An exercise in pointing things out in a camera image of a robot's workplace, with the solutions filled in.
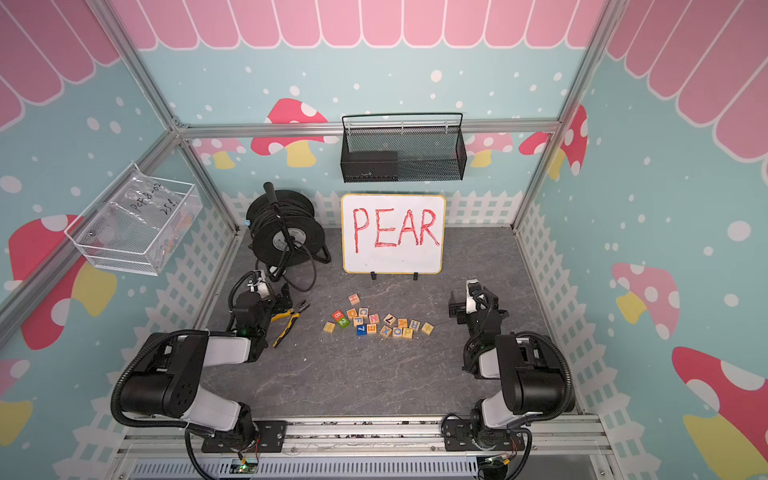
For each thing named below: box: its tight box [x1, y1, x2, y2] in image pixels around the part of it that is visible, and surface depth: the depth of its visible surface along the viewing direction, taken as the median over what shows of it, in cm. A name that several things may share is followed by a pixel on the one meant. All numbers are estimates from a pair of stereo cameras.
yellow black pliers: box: [271, 300, 310, 348], surface depth 96 cm
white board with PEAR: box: [340, 193, 446, 274], surface depth 102 cm
